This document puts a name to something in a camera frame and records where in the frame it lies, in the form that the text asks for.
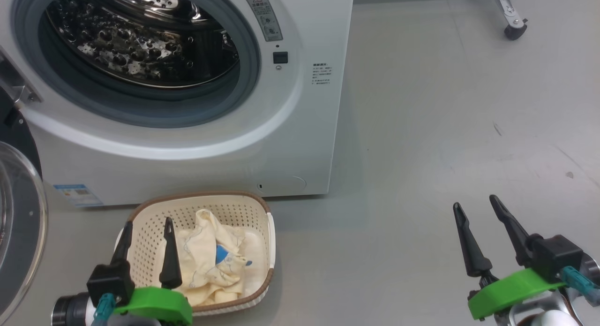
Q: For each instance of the cream perforated laundry basket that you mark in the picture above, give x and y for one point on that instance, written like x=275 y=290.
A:
x=150 y=213

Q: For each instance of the silver door hinge bracket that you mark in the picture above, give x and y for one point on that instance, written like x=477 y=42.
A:
x=18 y=89

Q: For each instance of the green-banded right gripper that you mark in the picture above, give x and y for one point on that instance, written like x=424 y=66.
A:
x=511 y=291

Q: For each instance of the washing machine glass door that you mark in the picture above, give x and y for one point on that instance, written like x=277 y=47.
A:
x=23 y=232

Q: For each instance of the blue energy label sticker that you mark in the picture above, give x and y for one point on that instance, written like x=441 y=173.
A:
x=77 y=195

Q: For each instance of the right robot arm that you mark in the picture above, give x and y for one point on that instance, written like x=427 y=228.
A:
x=553 y=316

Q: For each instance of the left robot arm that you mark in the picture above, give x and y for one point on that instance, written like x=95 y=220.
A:
x=70 y=309

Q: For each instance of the black caster wheel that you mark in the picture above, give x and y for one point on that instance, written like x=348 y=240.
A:
x=514 y=31

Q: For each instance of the grey warning sticker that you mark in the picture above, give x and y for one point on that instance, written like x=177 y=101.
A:
x=265 y=16

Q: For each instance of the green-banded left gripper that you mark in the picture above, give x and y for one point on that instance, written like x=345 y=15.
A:
x=159 y=305

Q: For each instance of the cream garment with blue patch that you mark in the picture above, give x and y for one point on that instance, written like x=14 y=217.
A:
x=206 y=241

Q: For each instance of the white washing machine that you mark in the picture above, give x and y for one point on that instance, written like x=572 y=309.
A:
x=304 y=129

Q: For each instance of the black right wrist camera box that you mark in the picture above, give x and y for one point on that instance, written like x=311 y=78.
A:
x=558 y=255

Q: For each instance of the stainless steel washing machine drum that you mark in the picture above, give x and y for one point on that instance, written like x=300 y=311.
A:
x=117 y=49

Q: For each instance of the oval filter cover flap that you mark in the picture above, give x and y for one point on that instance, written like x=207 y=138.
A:
x=281 y=184

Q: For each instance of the black door latch socket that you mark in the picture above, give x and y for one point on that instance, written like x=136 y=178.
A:
x=280 y=57

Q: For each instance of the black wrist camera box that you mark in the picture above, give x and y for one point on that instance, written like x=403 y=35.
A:
x=110 y=284
x=558 y=255

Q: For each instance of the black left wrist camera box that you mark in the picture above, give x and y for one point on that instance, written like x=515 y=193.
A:
x=110 y=284

